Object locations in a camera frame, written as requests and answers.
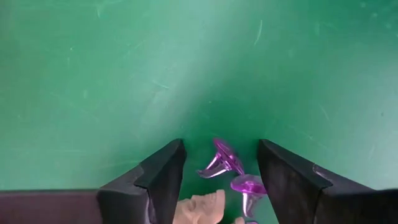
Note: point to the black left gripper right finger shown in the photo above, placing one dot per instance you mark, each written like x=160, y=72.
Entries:
x=295, y=193

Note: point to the cream plastic skull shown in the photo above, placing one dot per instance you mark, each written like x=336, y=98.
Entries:
x=202, y=208

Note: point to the purple plastic witch hat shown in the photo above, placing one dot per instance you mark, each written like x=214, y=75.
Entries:
x=224, y=158
x=248, y=186

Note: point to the green table mat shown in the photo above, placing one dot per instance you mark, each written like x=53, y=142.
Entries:
x=186, y=77

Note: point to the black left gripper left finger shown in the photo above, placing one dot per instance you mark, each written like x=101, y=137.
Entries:
x=155, y=186

